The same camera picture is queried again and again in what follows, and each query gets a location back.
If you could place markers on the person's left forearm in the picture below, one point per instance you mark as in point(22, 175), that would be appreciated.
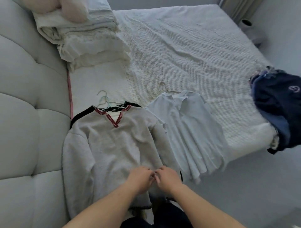
point(105, 211)

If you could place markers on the grey tufted headboard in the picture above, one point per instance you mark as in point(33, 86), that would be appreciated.
point(23, 117)

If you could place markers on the beige curtain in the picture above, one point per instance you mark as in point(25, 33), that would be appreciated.
point(239, 8)

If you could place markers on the bed with white bedspread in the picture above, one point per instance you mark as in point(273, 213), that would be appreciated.
point(188, 58)

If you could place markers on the white cylindrical bin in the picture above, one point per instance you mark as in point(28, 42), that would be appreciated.
point(250, 30)

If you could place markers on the beige plush toy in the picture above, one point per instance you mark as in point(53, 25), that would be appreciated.
point(70, 11)

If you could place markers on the white zip polo shirt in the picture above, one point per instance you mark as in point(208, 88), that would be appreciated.
point(192, 134)

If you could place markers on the person's right forearm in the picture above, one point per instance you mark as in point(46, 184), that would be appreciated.
point(204, 211)

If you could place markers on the person's black shorts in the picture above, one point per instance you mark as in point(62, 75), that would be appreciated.
point(169, 216)

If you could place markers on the person's left hand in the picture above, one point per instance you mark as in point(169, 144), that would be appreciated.
point(140, 179)

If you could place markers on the light blue hanger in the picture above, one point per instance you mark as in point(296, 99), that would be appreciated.
point(108, 102)

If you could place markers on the grey sweater red stitching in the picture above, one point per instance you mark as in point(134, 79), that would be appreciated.
point(105, 145)

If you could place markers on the black cardigan white trim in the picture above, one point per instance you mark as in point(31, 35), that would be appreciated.
point(80, 116)

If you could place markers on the blue denim shirt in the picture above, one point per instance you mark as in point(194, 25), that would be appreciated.
point(277, 126)

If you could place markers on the cream plaid shirt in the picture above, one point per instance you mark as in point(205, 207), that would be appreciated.
point(274, 142)

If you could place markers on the navy Vacation logo t-shirt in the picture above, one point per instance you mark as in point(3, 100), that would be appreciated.
point(277, 96)

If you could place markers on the person's right hand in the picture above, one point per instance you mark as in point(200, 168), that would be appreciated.
point(169, 179)

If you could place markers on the stack of white bedding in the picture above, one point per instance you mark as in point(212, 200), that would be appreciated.
point(89, 42)

